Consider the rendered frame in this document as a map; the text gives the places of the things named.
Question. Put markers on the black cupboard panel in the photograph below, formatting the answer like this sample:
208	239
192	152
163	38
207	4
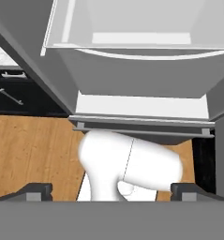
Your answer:
204	162

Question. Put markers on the black drawer front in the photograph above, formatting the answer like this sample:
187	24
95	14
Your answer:
10	82

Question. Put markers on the grey fridge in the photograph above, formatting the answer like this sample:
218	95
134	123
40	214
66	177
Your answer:
138	75

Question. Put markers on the black cupboard door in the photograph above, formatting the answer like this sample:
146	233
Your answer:
29	100

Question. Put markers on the white rounded object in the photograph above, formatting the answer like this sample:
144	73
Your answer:
110	162

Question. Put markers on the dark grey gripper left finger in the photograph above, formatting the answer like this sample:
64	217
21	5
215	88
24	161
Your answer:
38	190

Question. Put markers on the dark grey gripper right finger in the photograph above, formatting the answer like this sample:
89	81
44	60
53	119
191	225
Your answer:
182	190

